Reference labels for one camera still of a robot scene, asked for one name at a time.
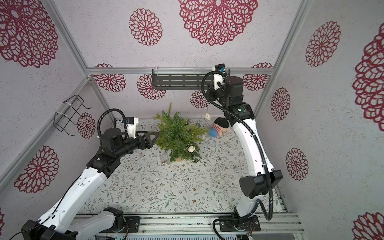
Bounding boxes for white ball string lights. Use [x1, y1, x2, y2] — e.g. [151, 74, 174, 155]
[181, 113, 211, 155]

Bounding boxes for small green christmas tree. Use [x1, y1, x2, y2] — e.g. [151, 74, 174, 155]
[154, 104, 202, 163]

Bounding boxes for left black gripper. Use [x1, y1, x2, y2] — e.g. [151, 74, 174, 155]
[115, 131, 159, 159]

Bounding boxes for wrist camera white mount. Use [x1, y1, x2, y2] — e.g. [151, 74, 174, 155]
[213, 64, 229, 90]
[125, 117, 139, 139]

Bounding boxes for plush doll striped shirt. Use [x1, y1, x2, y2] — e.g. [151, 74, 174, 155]
[208, 118, 230, 138]

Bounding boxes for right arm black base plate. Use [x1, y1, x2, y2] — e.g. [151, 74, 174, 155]
[219, 215, 261, 233]

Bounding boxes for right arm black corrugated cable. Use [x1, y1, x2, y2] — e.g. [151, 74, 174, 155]
[200, 70, 274, 240]

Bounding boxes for dark grey slotted wall shelf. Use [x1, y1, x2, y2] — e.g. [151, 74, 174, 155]
[151, 68, 231, 91]

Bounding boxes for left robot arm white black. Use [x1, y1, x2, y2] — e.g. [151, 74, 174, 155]
[21, 128, 159, 240]

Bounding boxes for black wire wall rack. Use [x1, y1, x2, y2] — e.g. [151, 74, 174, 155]
[53, 95, 91, 137]

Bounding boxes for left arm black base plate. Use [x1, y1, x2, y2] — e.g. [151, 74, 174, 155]
[100, 216, 141, 234]

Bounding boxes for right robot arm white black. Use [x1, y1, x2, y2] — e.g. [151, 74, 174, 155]
[202, 71, 283, 221]

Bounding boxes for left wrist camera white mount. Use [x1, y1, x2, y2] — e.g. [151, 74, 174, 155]
[125, 117, 139, 139]

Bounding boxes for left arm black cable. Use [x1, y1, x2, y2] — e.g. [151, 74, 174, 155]
[8, 107, 128, 240]

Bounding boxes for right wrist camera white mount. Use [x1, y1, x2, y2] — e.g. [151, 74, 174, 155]
[213, 64, 229, 90]

